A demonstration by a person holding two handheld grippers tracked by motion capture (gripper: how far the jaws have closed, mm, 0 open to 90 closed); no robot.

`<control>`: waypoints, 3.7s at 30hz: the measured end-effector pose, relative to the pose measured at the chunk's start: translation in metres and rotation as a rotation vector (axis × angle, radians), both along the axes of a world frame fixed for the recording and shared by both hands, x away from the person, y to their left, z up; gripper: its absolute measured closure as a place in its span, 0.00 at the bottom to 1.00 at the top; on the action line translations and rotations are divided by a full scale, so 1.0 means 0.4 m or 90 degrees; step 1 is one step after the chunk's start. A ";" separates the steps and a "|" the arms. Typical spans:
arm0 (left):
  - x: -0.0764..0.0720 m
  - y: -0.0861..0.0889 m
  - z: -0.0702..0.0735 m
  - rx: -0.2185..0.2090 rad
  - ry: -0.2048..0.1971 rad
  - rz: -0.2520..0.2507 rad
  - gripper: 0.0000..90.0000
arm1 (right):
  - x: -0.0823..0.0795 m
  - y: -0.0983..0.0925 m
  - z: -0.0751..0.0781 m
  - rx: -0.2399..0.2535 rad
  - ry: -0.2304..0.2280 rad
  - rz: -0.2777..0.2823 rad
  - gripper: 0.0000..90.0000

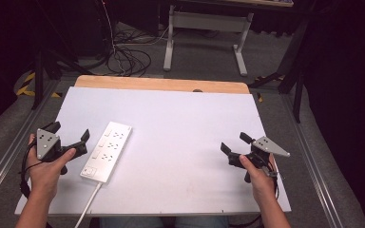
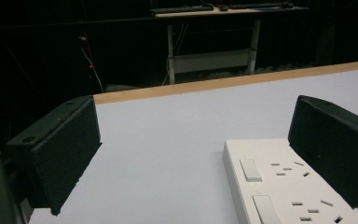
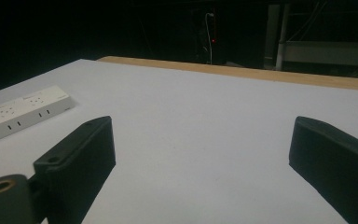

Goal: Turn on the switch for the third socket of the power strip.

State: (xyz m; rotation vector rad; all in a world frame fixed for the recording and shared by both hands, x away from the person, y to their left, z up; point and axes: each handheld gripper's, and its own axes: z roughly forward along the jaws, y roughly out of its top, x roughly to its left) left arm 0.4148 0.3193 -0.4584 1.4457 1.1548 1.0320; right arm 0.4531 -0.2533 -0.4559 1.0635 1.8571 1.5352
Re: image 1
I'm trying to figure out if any person's left hand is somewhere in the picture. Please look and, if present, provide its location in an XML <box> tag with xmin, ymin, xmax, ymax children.
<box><xmin>26</xmin><ymin>133</ymin><xmax>77</xmax><ymax>203</ymax></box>

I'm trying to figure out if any white table frame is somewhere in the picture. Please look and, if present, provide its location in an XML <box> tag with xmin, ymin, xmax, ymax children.
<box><xmin>163</xmin><ymin>0</ymin><xmax>296</xmax><ymax>78</ymax></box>

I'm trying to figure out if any black curtain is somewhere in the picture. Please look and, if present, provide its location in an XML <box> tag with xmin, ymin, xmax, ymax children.
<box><xmin>0</xmin><ymin>0</ymin><xmax>42</xmax><ymax>137</ymax></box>
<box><xmin>300</xmin><ymin>0</ymin><xmax>365</xmax><ymax>228</ymax></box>

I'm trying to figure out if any yellow black floor tape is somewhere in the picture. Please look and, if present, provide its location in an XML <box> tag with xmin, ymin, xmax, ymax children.
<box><xmin>15</xmin><ymin>71</ymin><xmax>63</xmax><ymax>99</ymax></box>

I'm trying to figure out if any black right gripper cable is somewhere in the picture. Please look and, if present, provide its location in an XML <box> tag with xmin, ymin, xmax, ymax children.
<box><xmin>270</xmin><ymin>170</ymin><xmax>281</xmax><ymax>201</ymax></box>

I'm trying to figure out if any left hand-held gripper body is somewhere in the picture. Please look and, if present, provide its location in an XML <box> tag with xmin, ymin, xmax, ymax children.
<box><xmin>36</xmin><ymin>127</ymin><xmax>66</xmax><ymax>163</ymax></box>

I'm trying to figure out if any black tripod stand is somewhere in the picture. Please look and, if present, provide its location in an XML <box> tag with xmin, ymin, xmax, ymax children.
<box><xmin>248</xmin><ymin>9</ymin><xmax>312</xmax><ymax>124</ymax></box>

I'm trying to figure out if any white power strip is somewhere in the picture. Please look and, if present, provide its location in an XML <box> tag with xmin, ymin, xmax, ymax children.
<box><xmin>79</xmin><ymin>121</ymin><xmax>133</xmax><ymax>184</ymax></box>

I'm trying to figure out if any bundle of floor cables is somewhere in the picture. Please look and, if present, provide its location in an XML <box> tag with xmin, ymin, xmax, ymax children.
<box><xmin>101</xmin><ymin>0</ymin><xmax>172</xmax><ymax>78</ymax></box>

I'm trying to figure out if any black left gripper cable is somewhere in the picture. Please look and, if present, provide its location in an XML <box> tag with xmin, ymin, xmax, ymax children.
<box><xmin>18</xmin><ymin>139</ymin><xmax>44</xmax><ymax>199</ymax></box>

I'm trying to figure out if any person's right hand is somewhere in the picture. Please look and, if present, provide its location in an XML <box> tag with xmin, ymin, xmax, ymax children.
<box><xmin>239</xmin><ymin>154</ymin><xmax>279</xmax><ymax>205</ymax></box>

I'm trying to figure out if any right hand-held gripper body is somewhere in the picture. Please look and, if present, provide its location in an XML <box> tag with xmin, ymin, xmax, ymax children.
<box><xmin>249</xmin><ymin>136</ymin><xmax>291</xmax><ymax>179</ymax></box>

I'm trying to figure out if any white power strip cable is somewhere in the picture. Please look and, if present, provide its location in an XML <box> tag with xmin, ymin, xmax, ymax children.
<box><xmin>73</xmin><ymin>181</ymin><xmax>104</xmax><ymax>228</ymax></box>

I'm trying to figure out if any black metal stand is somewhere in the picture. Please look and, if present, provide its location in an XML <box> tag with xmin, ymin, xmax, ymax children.
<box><xmin>31</xmin><ymin>47</ymin><xmax>93</xmax><ymax>110</ymax></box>

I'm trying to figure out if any aluminium floor rail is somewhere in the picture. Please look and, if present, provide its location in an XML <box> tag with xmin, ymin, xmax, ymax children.
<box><xmin>279</xmin><ymin>93</ymin><xmax>345</xmax><ymax>228</ymax></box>
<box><xmin>0</xmin><ymin>79</ymin><xmax>61</xmax><ymax>207</ymax></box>

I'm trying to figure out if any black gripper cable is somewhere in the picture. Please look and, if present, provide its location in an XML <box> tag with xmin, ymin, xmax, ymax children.
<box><xmin>18</xmin><ymin>139</ymin><xmax>44</xmax><ymax>199</ymax></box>
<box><xmin>270</xmin><ymin>170</ymin><xmax>281</xmax><ymax>201</ymax></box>

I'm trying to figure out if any white board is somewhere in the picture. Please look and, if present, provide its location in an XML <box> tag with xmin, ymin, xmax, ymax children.
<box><xmin>13</xmin><ymin>85</ymin><xmax>293</xmax><ymax>218</ymax></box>

